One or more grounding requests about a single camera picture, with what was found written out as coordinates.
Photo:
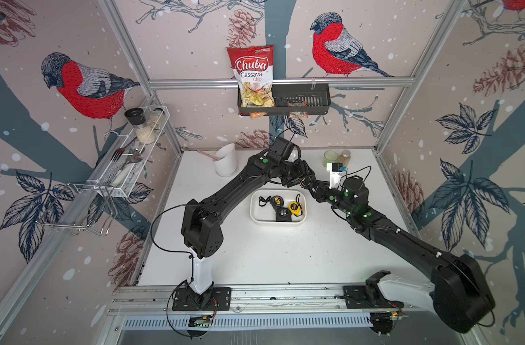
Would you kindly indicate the green glass cup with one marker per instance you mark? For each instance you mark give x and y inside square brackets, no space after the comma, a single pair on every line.
[330,157]

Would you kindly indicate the wire wall rack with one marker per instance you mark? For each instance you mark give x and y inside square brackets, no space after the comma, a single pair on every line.
[114,187]

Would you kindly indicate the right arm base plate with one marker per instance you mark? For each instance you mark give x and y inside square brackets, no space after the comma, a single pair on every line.
[361,296]

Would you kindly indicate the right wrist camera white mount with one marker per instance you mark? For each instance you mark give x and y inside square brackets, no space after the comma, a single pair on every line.
[336,173]

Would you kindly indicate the fork in rack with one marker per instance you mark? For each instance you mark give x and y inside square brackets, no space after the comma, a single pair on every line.
[120,151]

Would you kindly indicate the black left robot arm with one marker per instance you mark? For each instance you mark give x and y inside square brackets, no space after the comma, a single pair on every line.
[202,220]

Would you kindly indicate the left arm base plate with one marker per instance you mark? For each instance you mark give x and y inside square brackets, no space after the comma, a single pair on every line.
[214,299]

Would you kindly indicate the black tape measure yellow label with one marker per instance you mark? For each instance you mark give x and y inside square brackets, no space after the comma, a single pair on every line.
[275,201]

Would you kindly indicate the white storage box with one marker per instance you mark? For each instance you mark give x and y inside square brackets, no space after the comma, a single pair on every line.
[265,216]

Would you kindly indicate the spoon in rack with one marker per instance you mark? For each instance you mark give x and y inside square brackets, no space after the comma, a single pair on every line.
[119,174]

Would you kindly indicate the black wall basket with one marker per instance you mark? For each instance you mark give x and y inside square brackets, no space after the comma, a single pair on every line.
[311,99]

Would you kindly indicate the yellow 3m tape measure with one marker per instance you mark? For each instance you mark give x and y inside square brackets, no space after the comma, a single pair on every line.
[295,206]

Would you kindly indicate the white pitcher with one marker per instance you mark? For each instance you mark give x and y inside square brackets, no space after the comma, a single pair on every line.
[224,160]

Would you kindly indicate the black lid shaker jar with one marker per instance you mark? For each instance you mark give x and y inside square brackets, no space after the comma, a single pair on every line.
[144,132]

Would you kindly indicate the red cassava chips bag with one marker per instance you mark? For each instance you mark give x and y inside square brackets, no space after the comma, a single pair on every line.
[253,70]

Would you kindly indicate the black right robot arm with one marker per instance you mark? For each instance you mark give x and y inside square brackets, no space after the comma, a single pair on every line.
[456,290]

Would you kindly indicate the black 5m tape measure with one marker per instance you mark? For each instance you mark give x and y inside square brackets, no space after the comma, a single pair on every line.
[283,214]

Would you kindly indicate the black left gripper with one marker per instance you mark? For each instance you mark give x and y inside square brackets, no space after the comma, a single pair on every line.
[302,172]

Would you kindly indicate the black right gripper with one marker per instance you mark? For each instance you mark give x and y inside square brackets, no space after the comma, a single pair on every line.
[321,190]

